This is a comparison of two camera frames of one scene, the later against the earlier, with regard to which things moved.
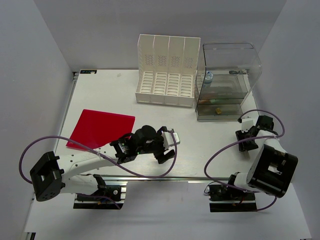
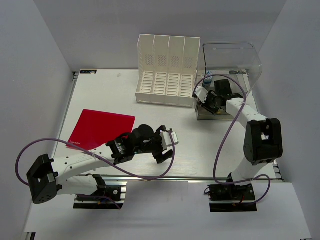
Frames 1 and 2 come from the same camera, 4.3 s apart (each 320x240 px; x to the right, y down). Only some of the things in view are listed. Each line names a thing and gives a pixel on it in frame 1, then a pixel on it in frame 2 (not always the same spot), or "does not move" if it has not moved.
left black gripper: (164, 157) does not move
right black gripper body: (248, 145) -> (211, 103)
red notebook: (97, 129) does not move
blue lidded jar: (208, 79) does not move
